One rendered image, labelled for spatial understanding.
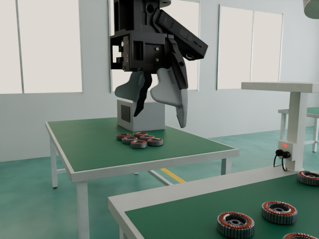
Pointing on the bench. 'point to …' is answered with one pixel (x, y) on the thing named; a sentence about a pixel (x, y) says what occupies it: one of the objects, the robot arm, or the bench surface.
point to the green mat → (180, 225)
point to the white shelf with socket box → (297, 161)
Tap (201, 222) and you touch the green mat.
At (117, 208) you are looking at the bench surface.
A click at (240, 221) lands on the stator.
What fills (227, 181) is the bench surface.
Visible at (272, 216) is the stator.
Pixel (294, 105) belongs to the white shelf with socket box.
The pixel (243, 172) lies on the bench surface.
